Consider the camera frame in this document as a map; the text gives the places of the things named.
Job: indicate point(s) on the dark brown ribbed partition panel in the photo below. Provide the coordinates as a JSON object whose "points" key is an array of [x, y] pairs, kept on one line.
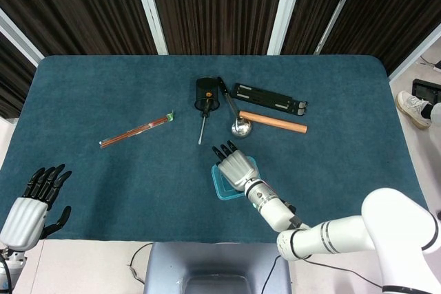
{"points": [[313, 8], [69, 5], [10, 77], [217, 5], [389, 5]]}

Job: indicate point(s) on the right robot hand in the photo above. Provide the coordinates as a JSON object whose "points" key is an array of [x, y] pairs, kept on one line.
{"points": [[237, 170]]}

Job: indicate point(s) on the teal plastic lid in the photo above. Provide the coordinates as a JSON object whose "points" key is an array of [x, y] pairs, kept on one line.
{"points": [[218, 187]]}

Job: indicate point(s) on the black mesh pen cup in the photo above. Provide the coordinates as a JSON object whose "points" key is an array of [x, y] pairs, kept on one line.
{"points": [[203, 85]]}

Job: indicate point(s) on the blue tablecloth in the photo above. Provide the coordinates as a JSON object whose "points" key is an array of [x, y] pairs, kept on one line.
{"points": [[103, 204]]}

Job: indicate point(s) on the wooden rolling pin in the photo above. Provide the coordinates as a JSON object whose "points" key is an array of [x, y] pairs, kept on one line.
{"points": [[275, 122]]}

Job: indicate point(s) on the black device on floor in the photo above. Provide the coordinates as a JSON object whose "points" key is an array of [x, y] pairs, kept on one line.
{"points": [[427, 90]]}

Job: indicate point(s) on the person lower leg black sock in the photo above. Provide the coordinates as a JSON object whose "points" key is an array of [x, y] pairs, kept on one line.
{"points": [[435, 115]]}

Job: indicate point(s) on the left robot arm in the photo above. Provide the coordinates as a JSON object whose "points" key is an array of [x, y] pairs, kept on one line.
{"points": [[8, 266]]}

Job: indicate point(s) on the white sneaker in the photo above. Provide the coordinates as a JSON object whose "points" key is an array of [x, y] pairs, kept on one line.
{"points": [[411, 104]]}

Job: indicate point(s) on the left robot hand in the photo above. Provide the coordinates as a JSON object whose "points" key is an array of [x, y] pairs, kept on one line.
{"points": [[24, 221]]}

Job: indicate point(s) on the black folding laptop stand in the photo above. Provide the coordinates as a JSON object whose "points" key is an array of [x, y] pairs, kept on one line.
{"points": [[262, 96]]}

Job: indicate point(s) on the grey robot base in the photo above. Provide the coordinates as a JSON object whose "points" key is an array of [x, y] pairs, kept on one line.
{"points": [[217, 259]]}

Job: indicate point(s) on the packaged red chopsticks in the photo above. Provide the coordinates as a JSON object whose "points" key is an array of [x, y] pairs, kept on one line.
{"points": [[138, 130]]}

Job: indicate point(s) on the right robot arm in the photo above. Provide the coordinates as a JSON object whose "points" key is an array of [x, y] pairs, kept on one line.
{"points": [[310, 235]]}

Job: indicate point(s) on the white partition frame post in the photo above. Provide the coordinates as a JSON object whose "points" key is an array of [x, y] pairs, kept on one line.
{"points": [[338, 8], [286, 8], [150, 8], [20, 41], [413, 55]]}

